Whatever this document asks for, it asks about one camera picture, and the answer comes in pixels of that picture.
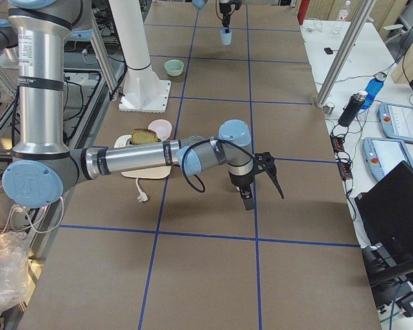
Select aluminium frame post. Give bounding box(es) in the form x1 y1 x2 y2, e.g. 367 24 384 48
315 0 376 108

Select light blue cup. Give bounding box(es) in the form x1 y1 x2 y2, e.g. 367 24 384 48
220 28 233 46

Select teach pendant far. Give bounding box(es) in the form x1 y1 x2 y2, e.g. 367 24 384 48
378 102 413 144

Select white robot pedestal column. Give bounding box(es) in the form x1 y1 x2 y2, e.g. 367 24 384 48
109 0 151 71

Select blue water bottle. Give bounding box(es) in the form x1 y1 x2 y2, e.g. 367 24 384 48
359 71 387 113

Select teach pendant near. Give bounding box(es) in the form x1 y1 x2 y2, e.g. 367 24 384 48
363 137 413 182

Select bread slice in toaster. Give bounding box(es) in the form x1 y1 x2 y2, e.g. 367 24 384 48
130 129 160 145

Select crumpled plastic bag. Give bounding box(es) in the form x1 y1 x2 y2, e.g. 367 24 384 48
0 231 30 312

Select teach pendant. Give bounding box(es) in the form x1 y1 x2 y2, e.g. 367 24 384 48
378 102 413 144
363 137 413 182

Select cream toaster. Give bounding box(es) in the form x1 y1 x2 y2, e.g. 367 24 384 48
114 135 171 179

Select pink bowl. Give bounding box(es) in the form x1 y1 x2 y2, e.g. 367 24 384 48
148 119 173 140

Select black thermos bottle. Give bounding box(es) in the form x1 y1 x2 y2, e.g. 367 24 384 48
338 90 368 127

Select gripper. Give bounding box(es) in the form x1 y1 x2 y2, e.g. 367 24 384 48
216 0 242 34
229 152 284 210

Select black laptop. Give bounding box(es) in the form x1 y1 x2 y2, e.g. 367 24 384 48
354 161 413 255

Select green bowl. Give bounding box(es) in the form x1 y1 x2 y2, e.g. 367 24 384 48
164 59 184 77

